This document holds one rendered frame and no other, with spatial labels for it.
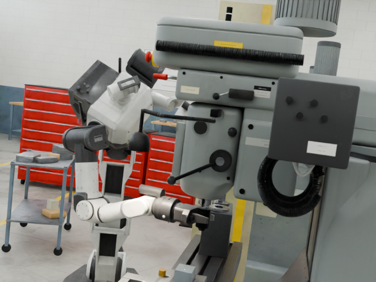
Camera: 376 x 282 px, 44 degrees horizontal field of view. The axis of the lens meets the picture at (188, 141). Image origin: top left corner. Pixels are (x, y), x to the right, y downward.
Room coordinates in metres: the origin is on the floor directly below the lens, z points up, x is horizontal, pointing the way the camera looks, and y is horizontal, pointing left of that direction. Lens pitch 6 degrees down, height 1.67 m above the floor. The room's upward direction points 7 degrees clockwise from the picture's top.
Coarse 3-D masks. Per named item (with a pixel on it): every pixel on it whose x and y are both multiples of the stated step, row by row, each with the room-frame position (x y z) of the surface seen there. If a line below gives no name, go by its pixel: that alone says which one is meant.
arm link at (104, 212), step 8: (88, 200) 1.78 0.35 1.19; (96, 200) 1.81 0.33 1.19; (104, 200) 1.84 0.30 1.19; (96, 208) 1.78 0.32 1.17; (104, 208) 1.76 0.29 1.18; (112, 208) 1.74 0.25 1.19; (96, 216) 1.76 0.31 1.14; (104, 216) 1.75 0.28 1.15; (112, 216) 1.74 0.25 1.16; (120, 216) 1.73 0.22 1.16
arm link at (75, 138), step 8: (88, 128) 1.85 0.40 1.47; (72, 136) 1.85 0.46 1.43; (80, 136) 1.83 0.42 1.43; (72, 144) 1.85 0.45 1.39; (80, 144) 1.83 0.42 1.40; (80, 152) 1.82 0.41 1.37; (88, 152) 1.82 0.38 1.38; (80, 160) 1.82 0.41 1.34; (88, 160) 1.82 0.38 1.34; (96, 160) 1.85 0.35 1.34
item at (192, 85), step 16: (192, 80) 1.50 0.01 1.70; (208, 80) 1.49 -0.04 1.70; (224, 80) 1.48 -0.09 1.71; (240, 80) 1.47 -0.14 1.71; (256, 80) 1.46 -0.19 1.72; (272, 80) 1.45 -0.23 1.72; (176, 96) 1.51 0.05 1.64; (192, 96) 1.50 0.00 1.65; (208, 96) 1.49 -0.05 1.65; (224, 96) 1.47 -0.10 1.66; (256, 96) 1.45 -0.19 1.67; (272, 96) 1.45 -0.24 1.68
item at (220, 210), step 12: (216, 204) 2.01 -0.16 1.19; (228, 204) 2.05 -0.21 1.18; (216, 216) 1.91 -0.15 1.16; (228, 216) 1.91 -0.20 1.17; (216, 228) 1.91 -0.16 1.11; (228, 228) 1.91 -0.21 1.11; (204, 240) 1.91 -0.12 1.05; (216, 240) 1.91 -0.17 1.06; (228, 240) 1.91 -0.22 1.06; (204, 252) 1.91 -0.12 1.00; (216, 252) 1.91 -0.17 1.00
